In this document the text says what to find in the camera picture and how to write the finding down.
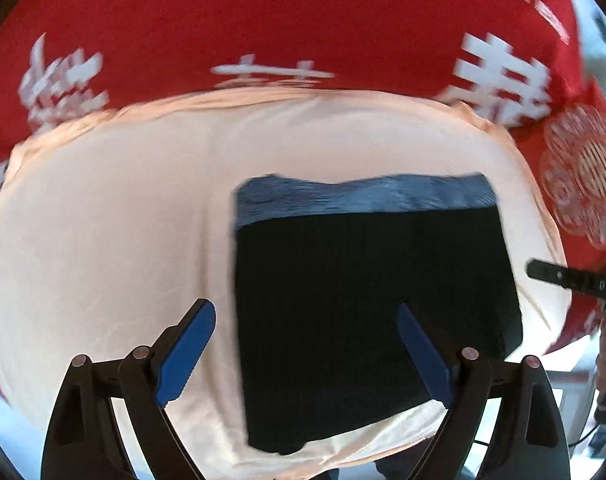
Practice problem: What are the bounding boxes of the black pants with blue waistband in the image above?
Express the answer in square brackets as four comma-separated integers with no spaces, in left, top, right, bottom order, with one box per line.
[231,172,525,457]

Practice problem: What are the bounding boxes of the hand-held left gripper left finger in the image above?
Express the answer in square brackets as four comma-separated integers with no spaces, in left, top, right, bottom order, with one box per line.
[40,298,217,480]

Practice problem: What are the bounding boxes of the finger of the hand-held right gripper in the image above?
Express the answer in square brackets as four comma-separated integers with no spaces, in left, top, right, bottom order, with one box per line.
[527,258,581,292]

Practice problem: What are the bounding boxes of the red printed blanket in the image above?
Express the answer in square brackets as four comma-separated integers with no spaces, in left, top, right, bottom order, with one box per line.
[0,0,606,397]

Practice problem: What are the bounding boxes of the peach cloth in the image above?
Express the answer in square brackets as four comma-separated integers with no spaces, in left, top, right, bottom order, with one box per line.
[0,87,572,480]

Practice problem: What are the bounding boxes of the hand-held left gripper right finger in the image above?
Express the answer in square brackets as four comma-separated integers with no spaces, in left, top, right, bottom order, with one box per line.
[397,302,572,480]

